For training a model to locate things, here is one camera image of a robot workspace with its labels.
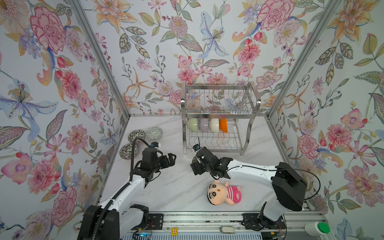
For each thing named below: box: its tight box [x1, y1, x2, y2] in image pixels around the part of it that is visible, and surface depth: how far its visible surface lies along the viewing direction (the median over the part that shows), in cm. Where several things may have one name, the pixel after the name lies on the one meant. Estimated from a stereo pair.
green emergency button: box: [304, 221, 331, 237], surface depth 67 cm
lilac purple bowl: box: [199, 118, 209, 132], surface depth 102 cm
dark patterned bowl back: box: [128, 129, 146, 144], surface depth 108 cm
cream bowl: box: [210, 118, 220, 133], surface depth 102 cm
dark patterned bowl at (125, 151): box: [119, 143, 139, 160], surface depth 100 cm
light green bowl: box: [187, 118, 198, 132], surface depth 103 cm
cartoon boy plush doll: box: [207, 180, 243, 206], surface depth 78 cm
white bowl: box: [219, 118, 229, 133], surface depth 103 cm
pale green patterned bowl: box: [146, 126, 163, 142], surface depth 109 cm
